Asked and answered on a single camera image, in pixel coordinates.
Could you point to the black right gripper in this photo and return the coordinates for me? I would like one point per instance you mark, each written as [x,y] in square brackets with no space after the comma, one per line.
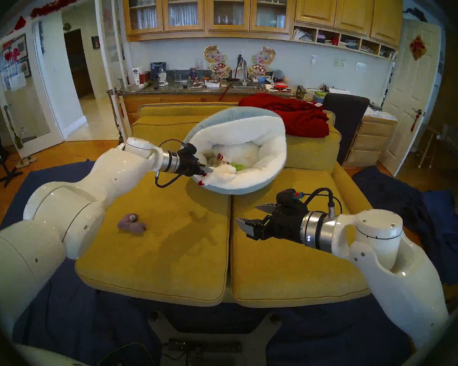
[286,222]

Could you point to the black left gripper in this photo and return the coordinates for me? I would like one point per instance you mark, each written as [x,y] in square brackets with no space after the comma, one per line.
[191,165]

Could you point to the grey green plush toy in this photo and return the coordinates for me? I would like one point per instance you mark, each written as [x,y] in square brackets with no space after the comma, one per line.
[210,158]

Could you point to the white plush dog red hat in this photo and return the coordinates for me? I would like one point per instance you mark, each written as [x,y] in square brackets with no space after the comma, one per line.
[223,175]

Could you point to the white llama plush rainbow trim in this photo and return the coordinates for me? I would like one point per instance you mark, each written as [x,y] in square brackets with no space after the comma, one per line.
[220,156]

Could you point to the green cactus plush toy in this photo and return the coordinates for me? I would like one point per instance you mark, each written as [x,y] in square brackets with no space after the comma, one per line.
[236,166]

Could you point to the purple plush toy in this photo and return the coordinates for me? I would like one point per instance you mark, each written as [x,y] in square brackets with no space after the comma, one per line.
[131,224]

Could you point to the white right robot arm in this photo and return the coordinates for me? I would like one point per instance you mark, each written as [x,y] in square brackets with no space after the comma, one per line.
[397,277]

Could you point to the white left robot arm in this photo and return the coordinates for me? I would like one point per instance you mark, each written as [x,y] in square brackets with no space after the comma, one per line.
[80,205]

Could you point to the blue white plush dog bed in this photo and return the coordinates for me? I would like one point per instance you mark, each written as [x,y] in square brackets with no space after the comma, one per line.
[259,140]

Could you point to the granite kitchen counter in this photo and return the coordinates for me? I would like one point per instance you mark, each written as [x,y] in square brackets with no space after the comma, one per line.
[175,89]

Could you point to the yellow fabric sofa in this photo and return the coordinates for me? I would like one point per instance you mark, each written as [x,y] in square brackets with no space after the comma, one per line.
[183,270]

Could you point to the chrome kitchen faucet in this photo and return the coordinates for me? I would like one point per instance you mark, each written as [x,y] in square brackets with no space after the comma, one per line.
[244,72]

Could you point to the red blanket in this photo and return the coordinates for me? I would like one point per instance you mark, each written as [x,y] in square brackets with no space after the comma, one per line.
[301,121]

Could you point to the cartoon child paper decoration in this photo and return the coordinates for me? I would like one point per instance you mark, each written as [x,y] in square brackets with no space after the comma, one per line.
[215,60]
[263,59]

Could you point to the white tube bottle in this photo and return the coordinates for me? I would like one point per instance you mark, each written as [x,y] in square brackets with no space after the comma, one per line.
[136,76]

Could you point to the wooden drawer cabinet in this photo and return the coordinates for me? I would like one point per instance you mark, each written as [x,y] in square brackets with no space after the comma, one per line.
[368,144]

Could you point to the dark office chair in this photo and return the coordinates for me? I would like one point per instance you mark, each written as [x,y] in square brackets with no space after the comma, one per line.
[345,117]

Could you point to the beige slipper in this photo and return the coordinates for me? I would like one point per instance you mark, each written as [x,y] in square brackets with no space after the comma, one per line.
[21,163]

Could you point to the white panel door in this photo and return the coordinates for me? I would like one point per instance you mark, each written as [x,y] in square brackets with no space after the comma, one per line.
[408,94]

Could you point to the black tripod stand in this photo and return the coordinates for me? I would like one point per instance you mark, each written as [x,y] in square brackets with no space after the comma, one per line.
[4,171]

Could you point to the navy blue floor blanket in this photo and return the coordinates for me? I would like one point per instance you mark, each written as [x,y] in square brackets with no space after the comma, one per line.
[80,331]

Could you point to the red tinsel garland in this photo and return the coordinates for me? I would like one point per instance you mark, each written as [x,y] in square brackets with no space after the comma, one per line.
[59,2]

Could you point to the red diamond door ornament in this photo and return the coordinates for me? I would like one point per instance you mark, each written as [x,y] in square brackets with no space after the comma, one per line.
[418,47]

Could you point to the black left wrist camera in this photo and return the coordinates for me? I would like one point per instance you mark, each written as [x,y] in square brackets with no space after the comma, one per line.
[189,148]

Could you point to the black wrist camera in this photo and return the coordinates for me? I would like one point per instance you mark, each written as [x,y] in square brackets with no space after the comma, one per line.
[288,199]
[189,148]

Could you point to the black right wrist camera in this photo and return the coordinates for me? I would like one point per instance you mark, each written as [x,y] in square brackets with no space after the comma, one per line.
[288,199]

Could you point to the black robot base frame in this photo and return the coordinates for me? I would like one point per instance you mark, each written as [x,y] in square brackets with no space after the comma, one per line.
[213,346]

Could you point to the wooden wall cabinets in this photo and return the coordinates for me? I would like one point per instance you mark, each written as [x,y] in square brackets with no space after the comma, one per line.
[316,7]

